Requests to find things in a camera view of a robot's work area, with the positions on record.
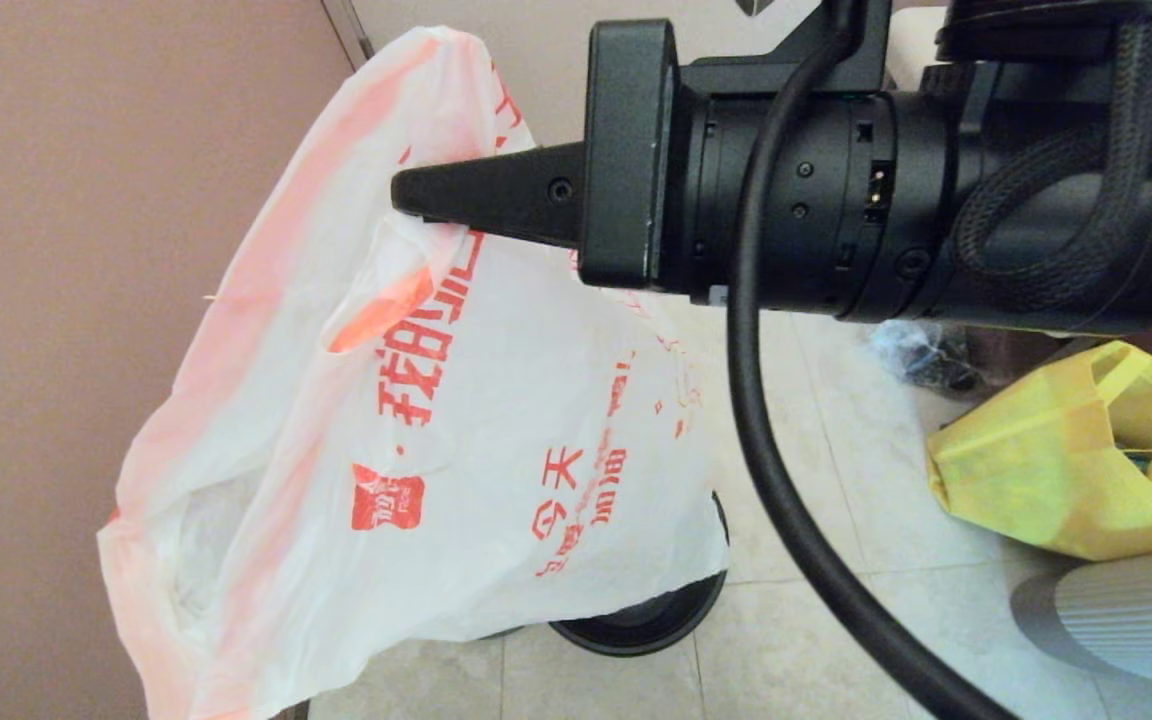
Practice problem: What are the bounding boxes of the white door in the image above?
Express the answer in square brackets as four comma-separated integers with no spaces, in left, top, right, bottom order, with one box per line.
[351,0,842,151]

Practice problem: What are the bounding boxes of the white orange plastic bag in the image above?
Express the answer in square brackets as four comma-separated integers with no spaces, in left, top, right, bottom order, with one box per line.
[96,25,732,720]

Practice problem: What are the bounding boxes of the clear plastic bag dark contents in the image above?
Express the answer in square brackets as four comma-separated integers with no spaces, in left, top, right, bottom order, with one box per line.
[871,320,987,396]

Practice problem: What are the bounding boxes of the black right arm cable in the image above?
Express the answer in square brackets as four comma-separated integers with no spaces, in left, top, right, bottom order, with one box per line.
[726,0,1022,720]

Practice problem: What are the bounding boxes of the yellow tote bag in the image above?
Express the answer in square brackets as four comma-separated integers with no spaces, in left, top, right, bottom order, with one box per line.
[924,340,1152,562]

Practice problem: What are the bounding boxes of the grey ribbed round object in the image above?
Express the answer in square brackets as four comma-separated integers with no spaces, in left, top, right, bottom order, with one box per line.
[1011,543,1152,686]

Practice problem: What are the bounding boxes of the white door frame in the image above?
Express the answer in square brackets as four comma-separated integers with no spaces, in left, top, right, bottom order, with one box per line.
[321,0,377,71]

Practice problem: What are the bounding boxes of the black round trash bin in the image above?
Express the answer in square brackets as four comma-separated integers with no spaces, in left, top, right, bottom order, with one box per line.
[546,490,732,658]

